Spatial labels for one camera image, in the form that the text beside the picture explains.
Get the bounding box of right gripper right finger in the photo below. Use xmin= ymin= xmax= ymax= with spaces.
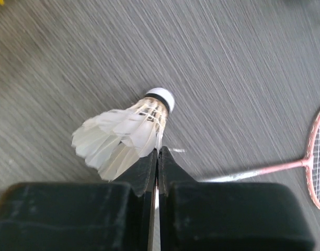
xmin=157 ymin=146 xmax=198 ymax=250

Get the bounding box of white shuttlecock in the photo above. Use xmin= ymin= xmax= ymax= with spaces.
xmin=71 ymin=87 xmax=175 ymax=181

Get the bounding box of pink racket upper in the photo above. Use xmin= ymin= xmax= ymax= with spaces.
xmin=198 ymin=110 xmax=320 ymax=210

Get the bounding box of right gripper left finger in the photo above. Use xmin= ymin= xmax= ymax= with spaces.
xmin=111 ymin=150 xmax=157 ymax=250

